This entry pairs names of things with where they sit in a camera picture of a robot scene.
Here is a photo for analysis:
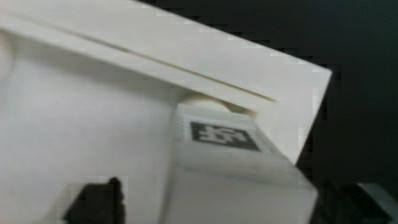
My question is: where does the white leg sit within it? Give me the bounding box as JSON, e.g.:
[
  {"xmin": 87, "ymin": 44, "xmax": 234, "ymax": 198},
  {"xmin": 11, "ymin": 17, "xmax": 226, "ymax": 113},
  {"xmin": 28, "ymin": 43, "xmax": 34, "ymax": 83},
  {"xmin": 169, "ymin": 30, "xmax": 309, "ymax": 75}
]
[{"xmin": 160, "ymin": 94, "xmax": 318, "ymax": 224}]

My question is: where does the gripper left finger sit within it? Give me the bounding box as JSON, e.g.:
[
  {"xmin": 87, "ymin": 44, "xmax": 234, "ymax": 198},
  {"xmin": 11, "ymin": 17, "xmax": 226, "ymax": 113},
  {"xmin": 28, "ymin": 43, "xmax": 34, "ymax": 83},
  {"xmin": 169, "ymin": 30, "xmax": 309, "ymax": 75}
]
[{"xmin": 62, "ymin": 177, "xmax": 126, "ymax": 224}]

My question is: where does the white square tabletop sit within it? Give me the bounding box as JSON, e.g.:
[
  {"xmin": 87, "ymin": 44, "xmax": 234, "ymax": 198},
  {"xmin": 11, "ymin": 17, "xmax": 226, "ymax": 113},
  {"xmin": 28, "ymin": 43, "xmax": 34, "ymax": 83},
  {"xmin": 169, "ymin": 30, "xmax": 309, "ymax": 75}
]
[{"xmin": 0, "ymin": 32, "xmax": 192, "ymax": 224}]

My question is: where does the white fence obstacle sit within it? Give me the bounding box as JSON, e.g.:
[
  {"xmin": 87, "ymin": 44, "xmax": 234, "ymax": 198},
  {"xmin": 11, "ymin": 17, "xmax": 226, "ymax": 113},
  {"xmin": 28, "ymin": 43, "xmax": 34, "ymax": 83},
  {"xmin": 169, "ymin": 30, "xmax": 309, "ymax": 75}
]
[{"xmin": 0, "ymin": 0, "xmax": 332, "ymax": 160}]

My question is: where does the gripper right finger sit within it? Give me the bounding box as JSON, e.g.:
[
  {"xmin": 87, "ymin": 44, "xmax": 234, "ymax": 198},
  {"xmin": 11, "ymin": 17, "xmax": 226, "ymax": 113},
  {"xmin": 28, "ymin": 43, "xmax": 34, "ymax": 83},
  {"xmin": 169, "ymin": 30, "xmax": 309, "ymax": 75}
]
[{"xmin": 318, "ymin": 183, "xmax": 398, "ymax": 224}]

